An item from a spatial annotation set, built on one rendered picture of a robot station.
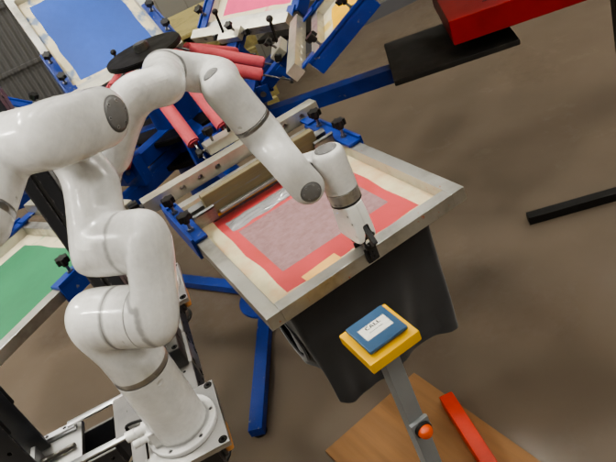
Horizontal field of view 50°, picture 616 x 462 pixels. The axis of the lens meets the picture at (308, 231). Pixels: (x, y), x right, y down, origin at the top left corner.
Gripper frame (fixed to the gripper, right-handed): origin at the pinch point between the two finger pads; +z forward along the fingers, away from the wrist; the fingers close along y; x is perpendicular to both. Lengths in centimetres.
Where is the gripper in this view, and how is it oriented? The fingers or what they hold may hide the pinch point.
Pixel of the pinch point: (366, 250)
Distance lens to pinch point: 158.2
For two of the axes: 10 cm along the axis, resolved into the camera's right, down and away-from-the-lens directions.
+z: 3.6, 7.8, 5.1
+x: 8.1, -5.3, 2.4
